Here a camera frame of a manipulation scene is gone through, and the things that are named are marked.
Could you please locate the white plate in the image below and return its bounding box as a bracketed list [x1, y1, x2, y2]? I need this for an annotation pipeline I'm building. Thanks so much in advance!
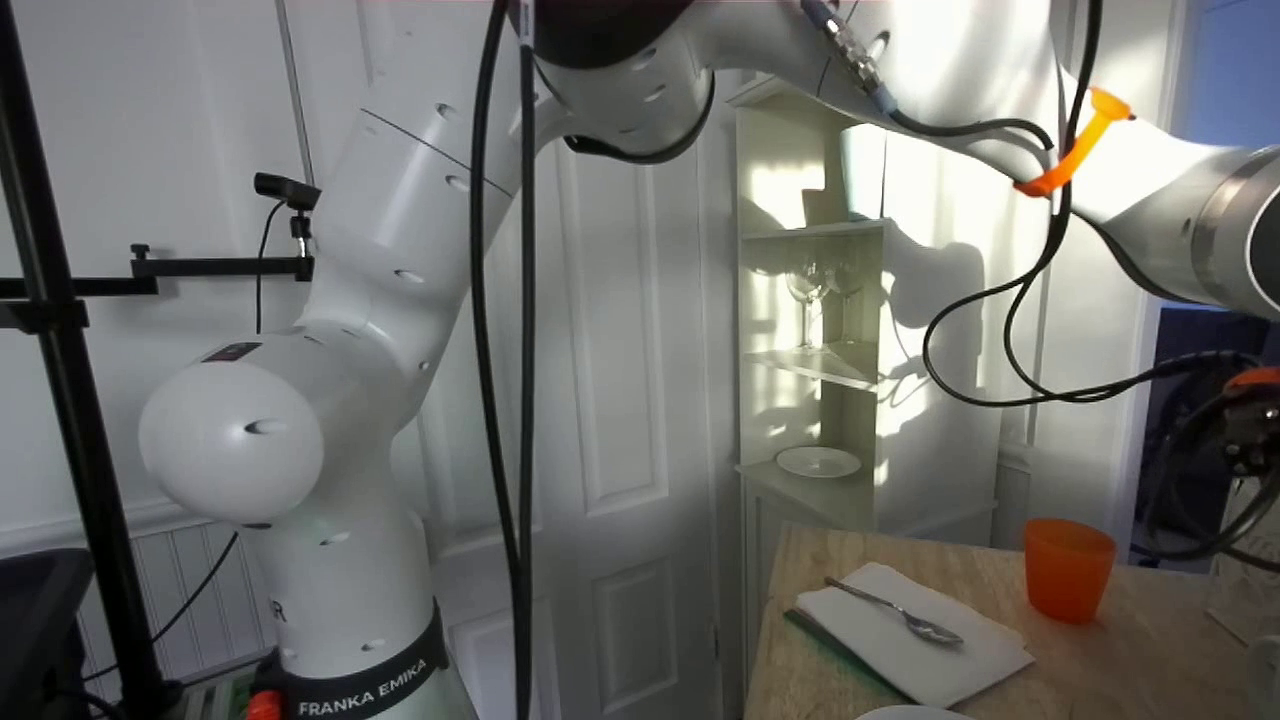
[773, 442, 868, 483]

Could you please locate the white panel door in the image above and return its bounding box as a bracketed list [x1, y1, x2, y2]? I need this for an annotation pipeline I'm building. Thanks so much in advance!
[277, 0, 745, 720]

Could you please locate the clear wine glass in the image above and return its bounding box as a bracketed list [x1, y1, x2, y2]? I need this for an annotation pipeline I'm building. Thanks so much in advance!
[784, 255, 843, 345]

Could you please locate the white napkin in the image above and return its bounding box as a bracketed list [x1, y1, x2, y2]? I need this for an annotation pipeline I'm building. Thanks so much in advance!
[788, 554, 1039, 712]

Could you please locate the orange plastic cup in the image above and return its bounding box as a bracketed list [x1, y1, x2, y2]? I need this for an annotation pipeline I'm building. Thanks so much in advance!
[1020, 517, 1124, 626]

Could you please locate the black tripod stand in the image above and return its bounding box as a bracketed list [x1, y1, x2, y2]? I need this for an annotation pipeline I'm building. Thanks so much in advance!
[0, 0, 321, 720]

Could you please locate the light wooden box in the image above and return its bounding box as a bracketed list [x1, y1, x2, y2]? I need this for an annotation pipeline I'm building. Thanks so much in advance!
[1199, 550, 1280, 660]

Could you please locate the thick black cable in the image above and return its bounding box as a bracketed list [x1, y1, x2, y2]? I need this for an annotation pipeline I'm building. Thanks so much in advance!
[464, 0, 542, 720]

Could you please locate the thin camera cable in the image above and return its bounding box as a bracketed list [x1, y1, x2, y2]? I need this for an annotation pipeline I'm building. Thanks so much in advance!
[79, 196, 291, 686]

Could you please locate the small black camera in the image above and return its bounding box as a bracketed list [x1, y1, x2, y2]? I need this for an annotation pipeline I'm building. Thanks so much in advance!
[250, 168, 323, 215]

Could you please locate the thin black cable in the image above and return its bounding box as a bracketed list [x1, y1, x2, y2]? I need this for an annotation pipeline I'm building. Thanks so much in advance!
[796, 0, 1268, 411]

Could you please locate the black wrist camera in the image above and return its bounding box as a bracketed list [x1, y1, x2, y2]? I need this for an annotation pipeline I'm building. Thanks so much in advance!
[1196, 385, 1280, 486]

